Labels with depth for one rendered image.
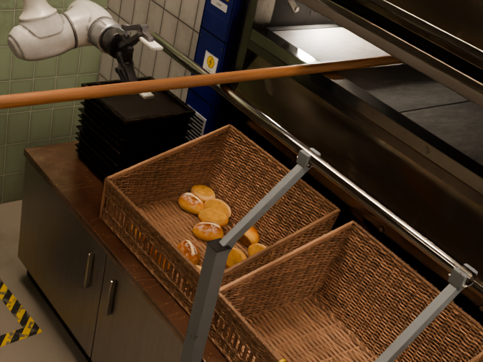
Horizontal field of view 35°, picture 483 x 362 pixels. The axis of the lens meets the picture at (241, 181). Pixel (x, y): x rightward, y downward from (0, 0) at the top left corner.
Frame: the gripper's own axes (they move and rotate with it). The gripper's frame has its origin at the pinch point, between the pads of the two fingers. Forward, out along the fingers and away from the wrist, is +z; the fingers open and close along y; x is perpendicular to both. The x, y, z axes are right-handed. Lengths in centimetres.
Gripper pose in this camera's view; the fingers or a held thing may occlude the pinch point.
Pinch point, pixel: (152, 72)
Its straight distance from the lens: 199.0
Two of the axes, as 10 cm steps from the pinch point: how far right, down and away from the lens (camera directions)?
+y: -2.1, 8.4, 5.0
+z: 5.9, 5.2, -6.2
